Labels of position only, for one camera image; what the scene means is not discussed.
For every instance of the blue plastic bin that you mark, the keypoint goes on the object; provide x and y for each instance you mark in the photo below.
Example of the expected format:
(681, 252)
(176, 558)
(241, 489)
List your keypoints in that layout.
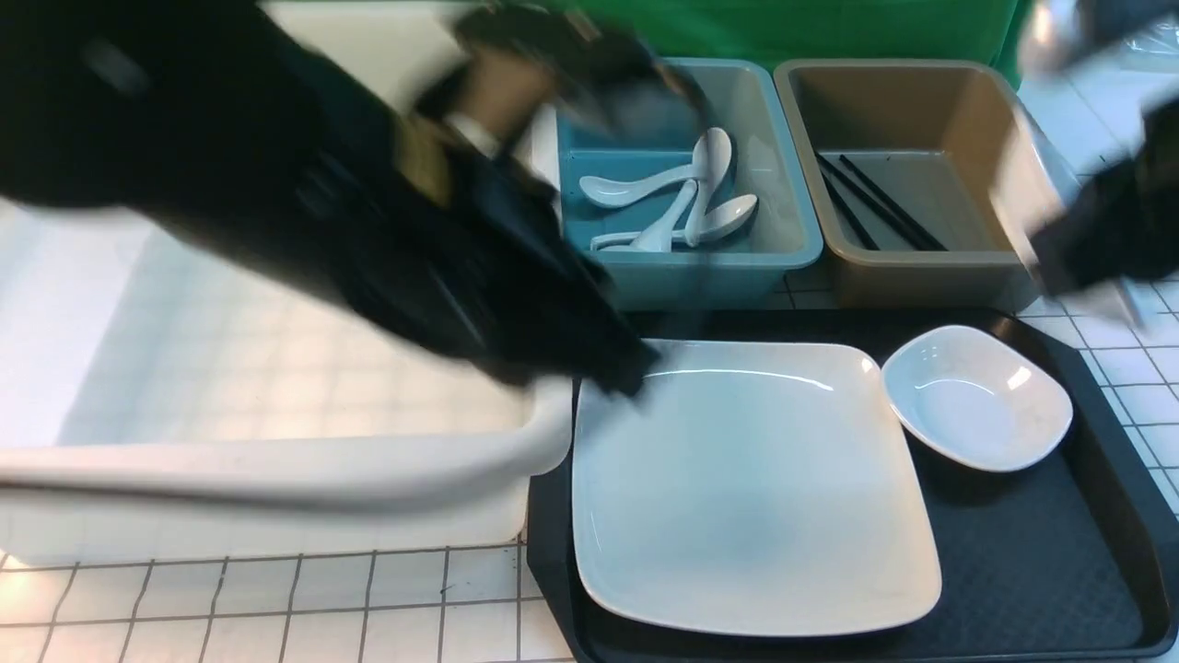
(782, 234)

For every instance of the black chopstick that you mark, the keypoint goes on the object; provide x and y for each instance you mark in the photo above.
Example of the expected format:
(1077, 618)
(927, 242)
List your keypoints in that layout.
(852, 185)
(845, 212)
(925, 239)

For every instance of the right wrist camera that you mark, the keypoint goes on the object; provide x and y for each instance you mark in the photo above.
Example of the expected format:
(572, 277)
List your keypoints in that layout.
(1059, 35)

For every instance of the large white plastic tub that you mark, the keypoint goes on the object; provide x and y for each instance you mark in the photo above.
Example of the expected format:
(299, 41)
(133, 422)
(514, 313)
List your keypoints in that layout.
(159, 403)

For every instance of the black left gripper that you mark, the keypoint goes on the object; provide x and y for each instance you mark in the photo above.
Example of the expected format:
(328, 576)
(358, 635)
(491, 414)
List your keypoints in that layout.
(484, 276)

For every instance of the white spoon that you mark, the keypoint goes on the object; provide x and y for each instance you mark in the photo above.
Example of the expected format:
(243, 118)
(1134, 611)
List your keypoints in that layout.
(658, 236)
(719, 224)
(614, 193)
(712, 158)

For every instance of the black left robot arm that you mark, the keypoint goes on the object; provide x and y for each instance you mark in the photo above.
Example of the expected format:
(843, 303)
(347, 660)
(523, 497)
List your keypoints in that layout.
(236, 139)

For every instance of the white bowl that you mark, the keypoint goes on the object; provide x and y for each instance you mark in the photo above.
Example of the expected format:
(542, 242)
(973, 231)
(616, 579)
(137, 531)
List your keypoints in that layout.
(976, 401)

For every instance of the black serving tray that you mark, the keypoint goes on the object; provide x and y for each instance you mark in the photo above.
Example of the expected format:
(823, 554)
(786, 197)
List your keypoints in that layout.
(1073, 560)

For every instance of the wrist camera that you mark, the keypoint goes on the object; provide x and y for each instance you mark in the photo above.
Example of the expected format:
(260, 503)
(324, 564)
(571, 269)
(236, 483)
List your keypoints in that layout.
(1059, 35)
(596, 71)

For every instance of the white spoon top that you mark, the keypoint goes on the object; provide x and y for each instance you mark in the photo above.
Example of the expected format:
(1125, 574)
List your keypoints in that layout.
(712, 158)

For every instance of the large white square plate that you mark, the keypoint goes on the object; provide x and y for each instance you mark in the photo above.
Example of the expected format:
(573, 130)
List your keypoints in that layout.
(757, 489)

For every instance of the green cloth backdrop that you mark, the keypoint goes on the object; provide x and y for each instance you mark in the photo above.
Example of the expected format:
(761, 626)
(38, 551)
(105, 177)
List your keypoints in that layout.
(772, 32)

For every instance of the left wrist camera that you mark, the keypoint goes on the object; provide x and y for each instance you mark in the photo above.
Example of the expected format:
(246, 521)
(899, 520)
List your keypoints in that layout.
(596, 71)

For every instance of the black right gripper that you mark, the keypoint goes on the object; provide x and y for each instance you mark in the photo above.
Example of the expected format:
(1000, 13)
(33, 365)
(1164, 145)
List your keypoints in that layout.
(1124, 221)

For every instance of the brown plastic bin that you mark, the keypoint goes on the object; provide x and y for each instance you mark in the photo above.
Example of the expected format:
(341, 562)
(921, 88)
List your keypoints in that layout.
(953, 145)

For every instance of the black chopstick in bin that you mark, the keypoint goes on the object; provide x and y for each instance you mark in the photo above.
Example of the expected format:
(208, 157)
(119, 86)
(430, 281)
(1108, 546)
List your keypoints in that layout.
(845, 212)

